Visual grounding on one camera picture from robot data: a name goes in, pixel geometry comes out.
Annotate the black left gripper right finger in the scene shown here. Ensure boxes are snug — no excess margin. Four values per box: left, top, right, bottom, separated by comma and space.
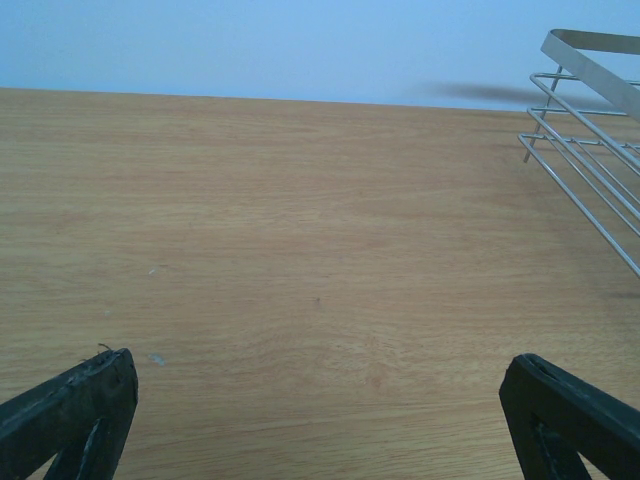
499, 353, 639, 479

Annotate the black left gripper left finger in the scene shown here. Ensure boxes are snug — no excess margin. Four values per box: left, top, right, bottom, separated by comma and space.
1, 348, 138, 479

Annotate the metal wire dish rack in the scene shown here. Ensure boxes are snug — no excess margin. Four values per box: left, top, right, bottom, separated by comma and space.
518, 28, 639, 273

